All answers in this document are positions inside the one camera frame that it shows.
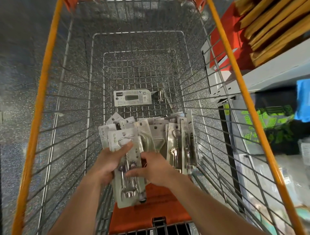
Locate kitchen tools display rack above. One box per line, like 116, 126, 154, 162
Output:
201, 0, 310, 235

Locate orange wire shopping cart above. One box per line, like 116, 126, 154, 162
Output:
12, 0, 307, 235

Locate green black packets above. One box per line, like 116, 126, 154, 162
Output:
241, 106, 296, 145

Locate grey carded item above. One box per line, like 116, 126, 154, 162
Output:
113, 88, 153, 107

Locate person's right hand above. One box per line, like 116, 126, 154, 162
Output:
124, 150, 182, 189

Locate person's left hand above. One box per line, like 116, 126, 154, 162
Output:
88, 140, 135, 188

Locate corkscrew packet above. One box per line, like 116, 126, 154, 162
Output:
108, 128, 147, 209

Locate orange cart seat flap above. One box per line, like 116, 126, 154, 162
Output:
109, 183, 192, 235

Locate person's left forearm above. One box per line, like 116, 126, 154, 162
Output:
48, 177, 114, 235

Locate pile of packaged kitchen tools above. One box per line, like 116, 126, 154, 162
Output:
98, 110, 199, 175

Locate red packets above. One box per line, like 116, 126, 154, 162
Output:
209, 2, 255, 73

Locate person's right forearm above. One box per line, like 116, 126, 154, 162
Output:
157, 173, 264, 235

